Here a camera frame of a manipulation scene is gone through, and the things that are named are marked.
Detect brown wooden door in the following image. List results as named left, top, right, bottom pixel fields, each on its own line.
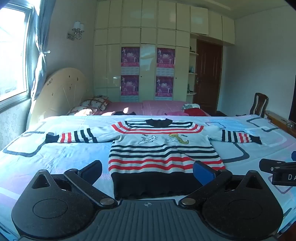
left=195, top=39, right=223, bottom=114

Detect striped knit sweater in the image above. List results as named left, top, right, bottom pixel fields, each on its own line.
left=45, top=118, right=263, bottom=201

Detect red cloth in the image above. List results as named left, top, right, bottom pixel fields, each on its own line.
left=184, top=108, right=210, bottom=117

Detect black screen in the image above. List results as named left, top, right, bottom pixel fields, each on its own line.
left=289, top=75, right=296, bottom=122

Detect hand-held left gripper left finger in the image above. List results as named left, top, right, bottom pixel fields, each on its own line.
left=31, top=160, right=118, bottom=208

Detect blue curtain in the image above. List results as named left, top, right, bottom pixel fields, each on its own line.
left=28, top=0, right=55, bottom=100

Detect patchwork pillow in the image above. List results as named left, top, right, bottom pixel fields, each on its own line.
left=80, top=97, right=112, bottom=112

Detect cream wardrobe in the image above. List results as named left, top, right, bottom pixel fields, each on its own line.
left=94, top=0, right=236, bottom=102

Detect floral pillow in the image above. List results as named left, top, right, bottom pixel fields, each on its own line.
left=66, top=106, right=97, bottom=116

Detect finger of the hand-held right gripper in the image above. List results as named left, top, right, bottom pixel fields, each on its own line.
left=259, top=158, right=296, bottom=173

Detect wall lamp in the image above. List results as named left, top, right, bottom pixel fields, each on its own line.
left=67, top=21, right=85, bottom=40

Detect wooden bed footboard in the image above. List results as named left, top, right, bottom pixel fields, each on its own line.
left=264, top=110, right=296, bottom=131

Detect purple wall poster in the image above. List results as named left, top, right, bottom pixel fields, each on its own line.
left=121, top=75, right=139, bottom=101
left=157, top=47, right=175, bottom=75
left=155, top=76, right=174, bottom=100
left=121, top=47, right=140, bottom=74

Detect light patterned bed sheet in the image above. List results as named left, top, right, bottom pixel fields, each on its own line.
left=0, top=113, right=296, bottom=241

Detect pink bed sheet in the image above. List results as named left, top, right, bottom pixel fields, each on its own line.
left=92, top=100, right=212, bottom=116

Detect window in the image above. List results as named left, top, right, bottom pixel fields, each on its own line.
left=0, top=0, right=34, bottom=101

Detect dark wooden chair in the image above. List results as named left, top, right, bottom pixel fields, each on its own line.
left=248, top=93, right=269, bottom=117

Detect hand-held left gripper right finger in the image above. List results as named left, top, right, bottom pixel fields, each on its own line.
left=179, top=160, right=264, bottom=207

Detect corner shelf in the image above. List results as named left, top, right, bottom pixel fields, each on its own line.
left=186, top=46, right=199, bottom=95

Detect cream round headboard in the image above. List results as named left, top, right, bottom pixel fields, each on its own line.
left=26, top=68, right=93, bottom=130

